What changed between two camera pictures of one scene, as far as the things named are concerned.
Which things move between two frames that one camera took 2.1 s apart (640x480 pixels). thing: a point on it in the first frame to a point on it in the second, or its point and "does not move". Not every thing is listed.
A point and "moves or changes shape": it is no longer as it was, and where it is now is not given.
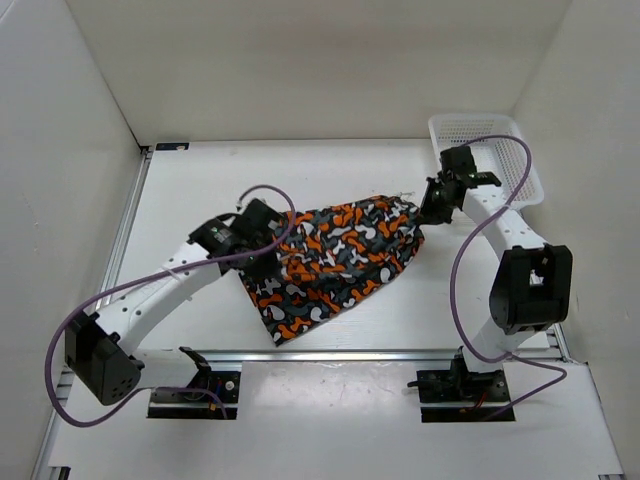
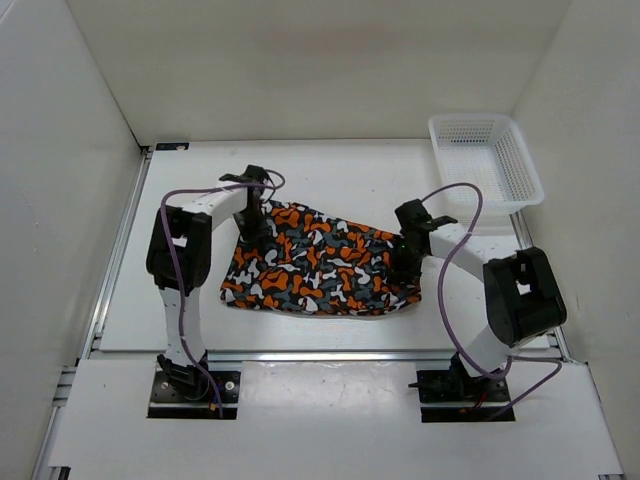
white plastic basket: (498, 146) does not move
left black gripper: (268, 269) to (261, 233)
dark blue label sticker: (174, 146) does not move
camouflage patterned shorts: (337, 253) moves or changes shape
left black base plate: (212, 395) does not move
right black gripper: (429, 215) to (405, 272)
